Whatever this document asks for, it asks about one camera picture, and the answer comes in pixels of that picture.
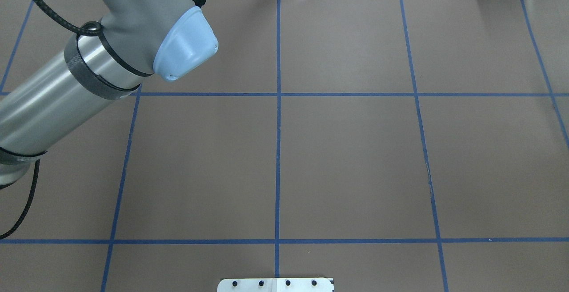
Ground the white camera stand pedestal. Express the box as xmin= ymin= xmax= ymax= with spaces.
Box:
xmin=217 ymin=277 xmax=335 ymax=292

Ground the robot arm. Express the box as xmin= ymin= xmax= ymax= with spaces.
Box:
xmin=0 ymin=0 xmax=219 ymax=188

